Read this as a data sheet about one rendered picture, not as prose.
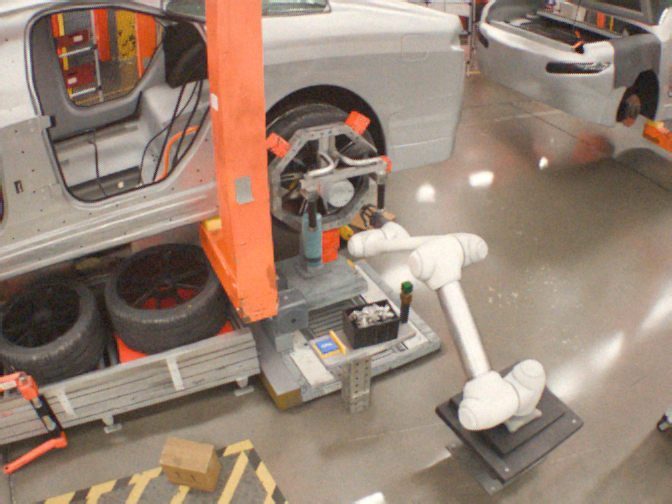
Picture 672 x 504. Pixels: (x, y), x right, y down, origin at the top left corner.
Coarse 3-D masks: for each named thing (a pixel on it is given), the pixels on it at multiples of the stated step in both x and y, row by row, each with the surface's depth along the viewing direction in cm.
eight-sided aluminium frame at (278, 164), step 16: (320, 128) 248; (336, 128) 247; (368, 144) 260; (288, 160) 245; (272, 176) 245; (368, 176) 271; (272, 192) 250; (368, 192) 275; (272, 208) 256; (352, 208) 276; (288, 224) 263; (336, 224) 276
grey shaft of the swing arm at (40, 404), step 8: (24, 376) 188; (24, 384) 188; (32, 400) 194; (40, 400) 200; (40, 408) 198; (48, 408) 206; (40, 416) 200; (48, 416) 204; (48, 424) 205; (56, 424) 211; (56, 432) 208
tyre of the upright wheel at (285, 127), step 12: (288, 108) 257; (300, 108) 254; (312, 108) 254; (324, 108) 255; (336, 108) 263; (276, 120) 253; (288, 120) 247; (300, 120) 246; (312, 120) 249; (324, 120) 252; (336, 120) 255; (276, 132) 246; (288, 132) 246; (372, 144) 272; (288, 228) 274
